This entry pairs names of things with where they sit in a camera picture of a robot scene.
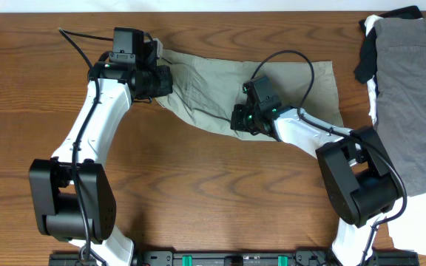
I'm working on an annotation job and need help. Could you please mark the khaki green shorts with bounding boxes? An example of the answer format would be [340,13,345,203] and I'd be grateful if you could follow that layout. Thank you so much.
[157,50,343,141]

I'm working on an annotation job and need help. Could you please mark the black folded garment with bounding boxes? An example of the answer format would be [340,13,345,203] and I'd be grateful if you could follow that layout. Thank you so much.
[354,5,423,84]

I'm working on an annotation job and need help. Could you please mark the grey folded shorts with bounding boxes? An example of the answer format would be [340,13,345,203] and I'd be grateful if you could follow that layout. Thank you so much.
[374,18,426,197]

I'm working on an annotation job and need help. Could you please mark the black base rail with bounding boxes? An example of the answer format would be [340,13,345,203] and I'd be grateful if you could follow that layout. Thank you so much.
[48,250,421,266]

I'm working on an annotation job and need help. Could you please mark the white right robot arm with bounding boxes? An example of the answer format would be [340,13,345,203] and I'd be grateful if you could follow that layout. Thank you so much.
[231,103,408,265]

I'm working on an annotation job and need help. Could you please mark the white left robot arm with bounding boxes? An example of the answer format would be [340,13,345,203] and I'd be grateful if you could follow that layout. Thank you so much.
[29,62,173,265]

